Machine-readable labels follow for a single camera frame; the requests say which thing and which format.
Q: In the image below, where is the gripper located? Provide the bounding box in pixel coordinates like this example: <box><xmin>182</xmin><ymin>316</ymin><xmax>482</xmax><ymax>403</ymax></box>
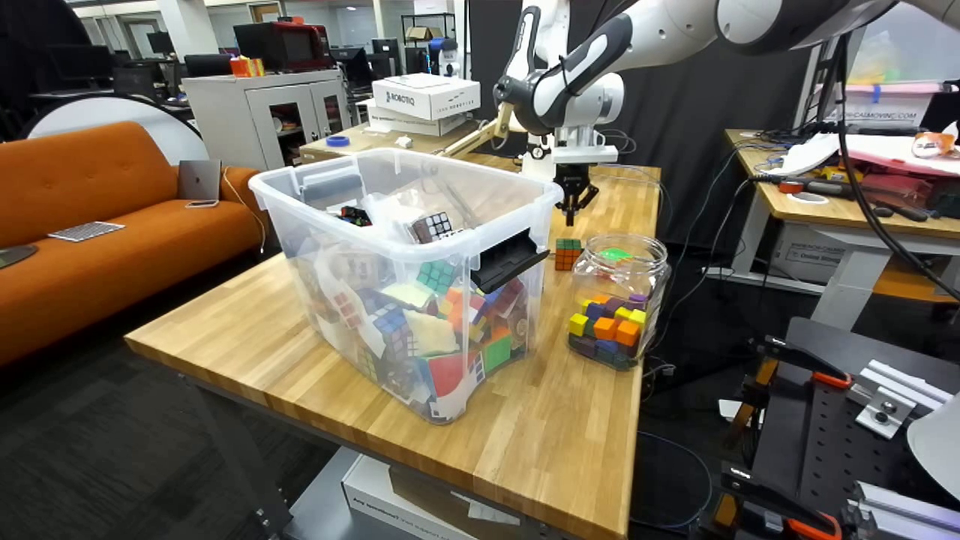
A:
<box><xmin>556</xmin><ymin>163</ymin><xmax>601</xmax><ymax>227</ymax></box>

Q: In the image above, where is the wooden desk lamp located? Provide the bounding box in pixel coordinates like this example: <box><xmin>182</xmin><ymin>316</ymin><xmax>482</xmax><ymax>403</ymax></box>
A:
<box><xmin>435</xmin><ymin>101</ymin><xmax>557</xmax><ymax>182</ymax></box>

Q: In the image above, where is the glass jar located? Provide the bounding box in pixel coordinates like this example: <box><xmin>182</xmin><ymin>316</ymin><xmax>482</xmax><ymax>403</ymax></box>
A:
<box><xmin>567</xmin><ymin>233</ymin><xmax>671</xmax><ymax>373</ymax></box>

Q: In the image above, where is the black curtain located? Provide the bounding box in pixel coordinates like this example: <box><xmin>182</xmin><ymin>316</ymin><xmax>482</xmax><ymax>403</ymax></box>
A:
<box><xmin>468</xmin><ymin>0</ymin><xmax>815</xmax><ymax>250</ymax></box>

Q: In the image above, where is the heap of coloured wooden blocks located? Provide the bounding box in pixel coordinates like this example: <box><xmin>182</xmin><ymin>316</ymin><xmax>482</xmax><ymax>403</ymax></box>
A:
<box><xmin>568</xmin><ymin>292</ymin><xmax>649</xmax><ymax>370</ymax></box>

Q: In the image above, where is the stack of white boxes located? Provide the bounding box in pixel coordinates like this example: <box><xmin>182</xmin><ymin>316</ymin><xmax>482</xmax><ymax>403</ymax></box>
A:
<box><xmin>365</xmin><ymin>72</ymin><xmax>482</xmax><ymax>138</ymax></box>

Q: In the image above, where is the clear plastic storage bin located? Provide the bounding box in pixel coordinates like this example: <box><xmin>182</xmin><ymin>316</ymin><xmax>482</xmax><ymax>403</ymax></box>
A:
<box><xmin>249</xmin><ymin>148</ymin><xmax>565</xmax><ymax>426</ymax></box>

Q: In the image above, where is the heap of puzzle cubes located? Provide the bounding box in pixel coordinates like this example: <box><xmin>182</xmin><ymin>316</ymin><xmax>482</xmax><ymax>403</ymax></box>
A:
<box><xmin>289</xmin><ymin>206</ymin><xmax>530</xmax><ymax>421</ymax></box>

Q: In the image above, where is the wooden side table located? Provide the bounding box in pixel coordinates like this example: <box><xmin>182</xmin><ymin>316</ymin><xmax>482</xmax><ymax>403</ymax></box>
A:
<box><xmin>298</xmin><ymin>120</ymin><xmax>485</xmax><ymax>164</ymax></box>

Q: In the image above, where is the white printed box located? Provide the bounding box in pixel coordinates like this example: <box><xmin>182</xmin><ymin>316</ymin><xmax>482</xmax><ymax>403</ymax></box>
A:
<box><xmin>769</xmin><ymin>223</ymin><xmax>850</xmax><ymax>287</ymax></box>

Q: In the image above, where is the wooden desk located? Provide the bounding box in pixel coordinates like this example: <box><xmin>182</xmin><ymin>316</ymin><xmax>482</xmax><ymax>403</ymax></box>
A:
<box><xmin>705</xmin><ymin>128</ymin><xmax>960</xmax><ymax>332</ymax></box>

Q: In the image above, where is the black power tool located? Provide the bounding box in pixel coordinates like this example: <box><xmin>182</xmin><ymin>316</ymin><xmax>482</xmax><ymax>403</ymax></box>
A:
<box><xmin>748</xmin><ymin>173</ymin><xmax>932</xmax><ymax>224</ymax></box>

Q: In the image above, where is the row of monitors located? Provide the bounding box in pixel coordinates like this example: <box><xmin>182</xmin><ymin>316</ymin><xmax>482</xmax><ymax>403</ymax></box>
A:
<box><xmin>328</xmin><ymin>37</ymin><xmax>404</xmax><ymax>82</ymax></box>

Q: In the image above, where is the orange black clamp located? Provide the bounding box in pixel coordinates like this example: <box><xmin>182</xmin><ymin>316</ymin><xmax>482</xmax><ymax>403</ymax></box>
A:
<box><xmin>754</xmin><ymin>334</ymin><xmax>856</xmax><ymax>392</ymax></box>
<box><xmin>716</xmin><ymin>460</ymin><xmax>845</xmax><ymax>540</ymax></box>

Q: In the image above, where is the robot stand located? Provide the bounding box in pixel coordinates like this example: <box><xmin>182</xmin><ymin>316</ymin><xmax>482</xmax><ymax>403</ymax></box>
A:
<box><xmin>709</xmin><ymin>315</ymin><xmax>960</xmax><ymax>540</ymax></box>

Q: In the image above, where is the cardboard box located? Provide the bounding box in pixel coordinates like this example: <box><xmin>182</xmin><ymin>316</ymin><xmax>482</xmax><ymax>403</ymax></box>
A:
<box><xmin>388</xmin><ymin>464</ymin><xmax>530</xmax><ymax>540</ymax></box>

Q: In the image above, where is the black red appliance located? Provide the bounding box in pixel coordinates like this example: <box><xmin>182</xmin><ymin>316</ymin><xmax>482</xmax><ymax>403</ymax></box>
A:
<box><xmin>232</xmin><ymin>20</ymin><xmax>333</xmax><ymax>74</ymax></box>

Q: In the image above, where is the grey cabinet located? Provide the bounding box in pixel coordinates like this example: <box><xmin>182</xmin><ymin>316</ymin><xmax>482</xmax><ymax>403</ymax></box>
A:
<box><xmin>181</xmin><ymin>69</ymin><xmax>353</xmax><ymax>173</ymax></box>

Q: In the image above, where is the grey laptop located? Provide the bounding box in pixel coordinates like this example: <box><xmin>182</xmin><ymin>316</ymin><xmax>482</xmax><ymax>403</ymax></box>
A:
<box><xmin>177</xmin><ymin>159</ymin><xmax>224</xmax><ymax>203</ymax></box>

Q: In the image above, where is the white round board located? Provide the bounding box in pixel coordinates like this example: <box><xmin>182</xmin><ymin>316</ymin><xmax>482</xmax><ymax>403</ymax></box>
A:
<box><xmin>25</xmin><ymin>95</ymin><xmax>212</xmax><ymax>167</ymax></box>

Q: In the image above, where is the white keyboard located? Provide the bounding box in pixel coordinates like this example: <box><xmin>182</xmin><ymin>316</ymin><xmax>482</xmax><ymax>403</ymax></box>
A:
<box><xmin>47</xmin><ymin>220</ymin><xmax>127</xmax><ymax>244</ymax></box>

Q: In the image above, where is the orange sofa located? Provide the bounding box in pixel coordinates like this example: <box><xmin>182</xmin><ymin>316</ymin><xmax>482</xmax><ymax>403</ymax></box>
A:
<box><xmin>0</xmin><ymin>121</ymin><xmax>272</xmax><ymax>370</ymax></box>

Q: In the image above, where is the dark flat pad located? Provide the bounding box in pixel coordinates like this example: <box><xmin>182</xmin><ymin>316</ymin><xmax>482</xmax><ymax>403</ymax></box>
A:
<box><xmin>0</xmin><ymin>244</ymin><xmax>40</xmax><ymax>270</ymax></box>

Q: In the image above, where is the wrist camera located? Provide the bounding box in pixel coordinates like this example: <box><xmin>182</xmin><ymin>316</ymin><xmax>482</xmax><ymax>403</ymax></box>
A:
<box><xmin>551</xmin><ymin>144</ymin><xmax>621</xmax><ymax>167</ymax></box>

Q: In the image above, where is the black wire shelf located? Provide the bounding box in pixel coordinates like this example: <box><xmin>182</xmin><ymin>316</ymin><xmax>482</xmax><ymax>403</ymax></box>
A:
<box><xmin>399</xmin><ymin>12</ymin><xmax>457</xmax><ymax>47</ymax></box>

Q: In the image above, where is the white cable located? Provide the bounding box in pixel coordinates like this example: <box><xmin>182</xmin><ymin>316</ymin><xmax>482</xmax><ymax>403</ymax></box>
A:
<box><xmin>220</xmin><ymin>166</ymin><xmax>269</xmax><ymax>256</ymax></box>

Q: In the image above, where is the aluminium rail bracket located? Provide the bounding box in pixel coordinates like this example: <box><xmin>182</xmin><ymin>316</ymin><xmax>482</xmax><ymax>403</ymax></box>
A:
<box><xmin>853</xmin><ymin>358</ymin><xmax>955</xmax><ymax>441</ymax></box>

